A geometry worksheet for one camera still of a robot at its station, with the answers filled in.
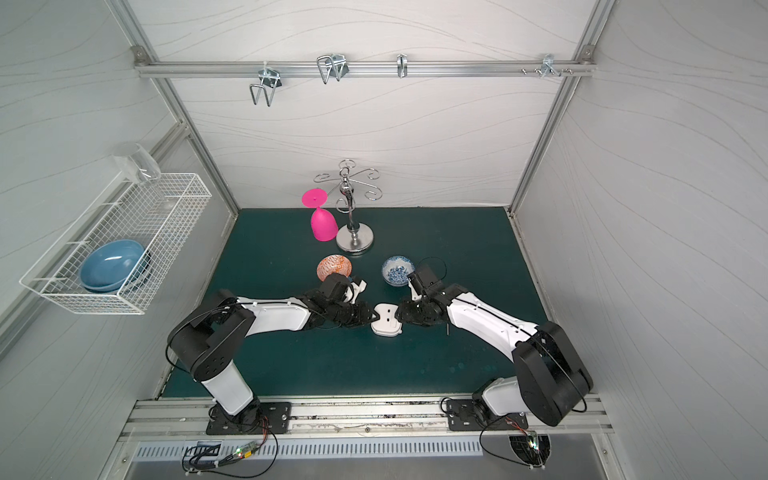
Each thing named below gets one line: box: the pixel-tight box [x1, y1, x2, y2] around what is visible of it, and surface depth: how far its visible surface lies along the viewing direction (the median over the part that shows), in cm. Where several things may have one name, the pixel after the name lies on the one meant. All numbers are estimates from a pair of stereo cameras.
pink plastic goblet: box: [302, 188, 339, 242], surface depth 92 cm
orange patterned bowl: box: [316, 254, 353, 282], surface depth 103 cm
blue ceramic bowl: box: [80, 239, 145, 292], surface depth 62 cm
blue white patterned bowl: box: [382, 255, 415, 287], surface depth 101 cm
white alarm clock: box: [371, 303, 403, 337], surface depth 88 cm
